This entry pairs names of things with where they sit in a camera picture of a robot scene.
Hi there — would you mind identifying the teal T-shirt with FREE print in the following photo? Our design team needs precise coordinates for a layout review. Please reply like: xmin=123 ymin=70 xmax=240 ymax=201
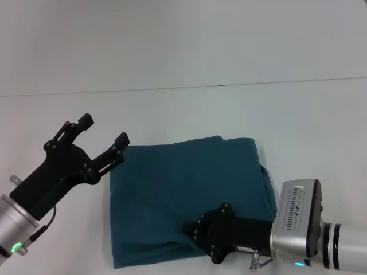
xmin=110 ymin=135 xmax=278 ymax=269

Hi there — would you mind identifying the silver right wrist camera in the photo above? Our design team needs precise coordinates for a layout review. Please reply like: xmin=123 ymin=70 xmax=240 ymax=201
xmin=270 ymin=178 xmax=324 ymax=258

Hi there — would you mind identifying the silver right arm cable connector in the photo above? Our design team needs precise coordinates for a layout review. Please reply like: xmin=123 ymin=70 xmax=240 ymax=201
xmin=248 ymin=248 xmax=261 ymax=264

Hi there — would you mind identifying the left arm cable with connector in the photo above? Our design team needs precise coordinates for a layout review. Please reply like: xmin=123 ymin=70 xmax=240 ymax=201
xmin=17 ymin=205 xmax=58 ymax=256

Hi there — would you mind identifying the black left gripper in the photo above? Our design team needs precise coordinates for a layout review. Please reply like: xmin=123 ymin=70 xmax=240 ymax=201
xmin=9 ymin=113 xmax=131 ymax=222

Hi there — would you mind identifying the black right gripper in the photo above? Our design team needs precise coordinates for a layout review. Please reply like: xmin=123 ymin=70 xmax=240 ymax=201
xmin=182 ymin=202 xmax=274 ymax=265

